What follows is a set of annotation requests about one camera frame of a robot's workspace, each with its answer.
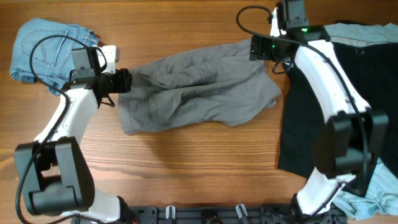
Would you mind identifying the black shorts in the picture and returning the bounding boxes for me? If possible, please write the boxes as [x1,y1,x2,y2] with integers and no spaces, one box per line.
[278,24,397,177]

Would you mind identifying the left black camera cable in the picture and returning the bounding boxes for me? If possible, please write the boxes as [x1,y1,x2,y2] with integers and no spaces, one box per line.
[14,34,108,224]

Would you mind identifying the blue denim jeans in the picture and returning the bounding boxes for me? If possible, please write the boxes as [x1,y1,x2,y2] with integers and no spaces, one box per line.
[10,19,99,89]

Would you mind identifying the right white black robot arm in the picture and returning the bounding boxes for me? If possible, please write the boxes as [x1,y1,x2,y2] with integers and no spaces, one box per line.
[250,1,389,223]

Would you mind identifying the grey cotton shorts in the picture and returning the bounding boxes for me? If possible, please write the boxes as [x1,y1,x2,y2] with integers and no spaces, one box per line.
[118,39,281,134]

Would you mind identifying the light blue t-shirt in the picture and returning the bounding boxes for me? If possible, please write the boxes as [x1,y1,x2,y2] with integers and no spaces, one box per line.
[325,23,397,220]

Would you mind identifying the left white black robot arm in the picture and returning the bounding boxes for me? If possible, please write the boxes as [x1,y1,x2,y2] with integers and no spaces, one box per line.
[14,45,139,223]

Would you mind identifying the right black camera cable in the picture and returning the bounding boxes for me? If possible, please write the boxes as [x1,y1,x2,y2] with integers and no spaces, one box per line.
[235,5,371,215]

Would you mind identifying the black camera cable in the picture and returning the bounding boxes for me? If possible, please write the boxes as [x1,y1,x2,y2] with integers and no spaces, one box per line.
[14,34,108,224]
[235,5,371,215]

